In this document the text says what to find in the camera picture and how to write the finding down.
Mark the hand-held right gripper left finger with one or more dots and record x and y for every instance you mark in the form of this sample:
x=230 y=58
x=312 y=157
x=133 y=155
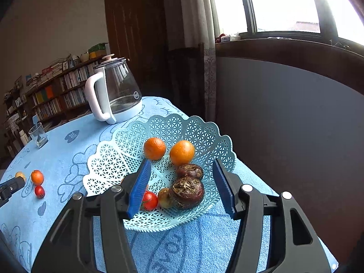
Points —
x=139 y=190

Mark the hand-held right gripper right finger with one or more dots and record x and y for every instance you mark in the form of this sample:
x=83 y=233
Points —
x=223 y=189

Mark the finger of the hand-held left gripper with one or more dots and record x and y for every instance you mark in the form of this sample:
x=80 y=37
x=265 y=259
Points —
x=10 y=189

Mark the red cherry tomato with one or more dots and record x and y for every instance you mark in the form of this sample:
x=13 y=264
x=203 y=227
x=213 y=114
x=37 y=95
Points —
x=39 y=191
x=150 y=201

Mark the brown longan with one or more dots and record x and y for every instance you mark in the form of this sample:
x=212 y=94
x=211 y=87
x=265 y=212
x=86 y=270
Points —
x=165 y=199
x=20 y=176

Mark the round dark water chestnut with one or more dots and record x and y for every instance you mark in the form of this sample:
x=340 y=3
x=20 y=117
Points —
x=187 y=194

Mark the elongated dark water chestnut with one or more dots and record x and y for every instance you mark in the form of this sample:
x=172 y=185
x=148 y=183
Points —
x=190 y=172

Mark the light blue lattice basket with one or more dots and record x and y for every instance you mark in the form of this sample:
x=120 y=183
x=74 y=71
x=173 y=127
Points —
x=113 y=162

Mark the small tangerine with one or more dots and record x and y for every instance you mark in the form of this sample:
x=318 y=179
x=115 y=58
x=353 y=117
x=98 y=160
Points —
x=154 y=148
x=37 y=177

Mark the large smooth orange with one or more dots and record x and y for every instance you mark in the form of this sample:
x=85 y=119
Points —
x=182 y=152

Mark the white thermos bottle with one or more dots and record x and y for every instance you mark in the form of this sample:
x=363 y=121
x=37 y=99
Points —
x=24 y=137

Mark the clear drinking glass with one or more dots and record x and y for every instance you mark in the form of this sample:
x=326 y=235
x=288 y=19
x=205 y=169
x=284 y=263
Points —
x=38 y=136

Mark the blue printed towel cloth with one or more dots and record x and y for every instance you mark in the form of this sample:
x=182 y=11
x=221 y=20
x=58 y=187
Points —
x=71 y=148

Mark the plastic spoon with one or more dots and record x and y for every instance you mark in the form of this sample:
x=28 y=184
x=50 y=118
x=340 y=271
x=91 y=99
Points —
x=35 y=119

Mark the cluttered metal rack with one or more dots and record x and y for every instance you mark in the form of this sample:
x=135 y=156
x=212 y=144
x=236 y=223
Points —
x=14 y=111

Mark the wooden bookshelf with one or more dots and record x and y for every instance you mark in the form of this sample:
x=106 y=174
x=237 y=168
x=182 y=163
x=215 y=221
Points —
x=57 y=96

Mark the rows of books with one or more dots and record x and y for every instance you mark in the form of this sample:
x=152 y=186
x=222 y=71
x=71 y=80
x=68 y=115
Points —
x=71 y=79

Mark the yellow container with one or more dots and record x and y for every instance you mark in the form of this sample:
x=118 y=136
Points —
x=93 y=55

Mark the green box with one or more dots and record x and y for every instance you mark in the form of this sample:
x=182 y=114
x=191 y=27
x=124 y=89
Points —
x=98 y=47

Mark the dark wooden door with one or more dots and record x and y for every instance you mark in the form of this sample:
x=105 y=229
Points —
x=136 y=34

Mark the beige curtain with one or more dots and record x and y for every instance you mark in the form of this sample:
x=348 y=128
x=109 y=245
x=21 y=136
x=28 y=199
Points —
x=196 y=34

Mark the window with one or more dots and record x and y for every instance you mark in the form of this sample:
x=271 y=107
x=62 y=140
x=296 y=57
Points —
x=284 y=2

